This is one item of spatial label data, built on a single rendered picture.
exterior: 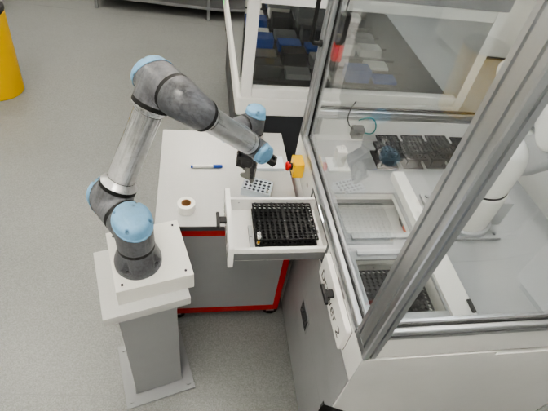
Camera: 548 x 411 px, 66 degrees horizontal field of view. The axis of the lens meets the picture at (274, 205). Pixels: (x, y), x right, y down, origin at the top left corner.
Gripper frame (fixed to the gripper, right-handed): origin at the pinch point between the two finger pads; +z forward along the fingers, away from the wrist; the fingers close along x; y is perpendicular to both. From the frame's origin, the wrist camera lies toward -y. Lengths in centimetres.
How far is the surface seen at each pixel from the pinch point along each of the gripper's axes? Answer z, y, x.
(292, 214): -8.8, -19.1, 23.6
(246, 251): -7.4, -6.6, 43.7
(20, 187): 81, 150, -36
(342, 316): -12, -40, 63
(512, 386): 18, -107, 56
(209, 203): 5.1, 14.6, 13.8
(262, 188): 2.3, -4.6, 1.6
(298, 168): -8.4, -17.5, -3.8
